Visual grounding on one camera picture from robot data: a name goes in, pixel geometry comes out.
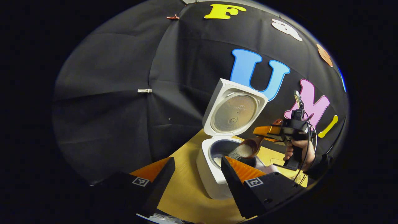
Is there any black backdrop cloth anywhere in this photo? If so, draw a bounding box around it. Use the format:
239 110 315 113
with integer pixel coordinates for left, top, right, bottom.
52 0 349 187

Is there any spoonful of white rice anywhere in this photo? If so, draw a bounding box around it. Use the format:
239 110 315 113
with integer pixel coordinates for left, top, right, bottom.
228 144 254 161

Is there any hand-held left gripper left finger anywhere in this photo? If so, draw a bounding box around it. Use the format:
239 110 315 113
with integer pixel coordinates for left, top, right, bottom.
93 156 176 218

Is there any brown wooden spoon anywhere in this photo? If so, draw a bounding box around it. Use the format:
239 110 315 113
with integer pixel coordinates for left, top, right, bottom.
238 118 284 158

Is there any white rice cooker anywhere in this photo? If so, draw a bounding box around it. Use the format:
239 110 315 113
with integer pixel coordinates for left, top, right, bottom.
196 78 279 200

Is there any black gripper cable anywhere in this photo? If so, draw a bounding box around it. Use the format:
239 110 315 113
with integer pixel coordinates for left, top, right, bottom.
292 110 318 184

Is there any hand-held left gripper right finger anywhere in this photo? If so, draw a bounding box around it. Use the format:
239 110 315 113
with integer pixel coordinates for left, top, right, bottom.
221 156 307 220

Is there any clear plastic rice box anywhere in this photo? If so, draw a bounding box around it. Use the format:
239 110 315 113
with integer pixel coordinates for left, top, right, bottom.
270 158 296 179

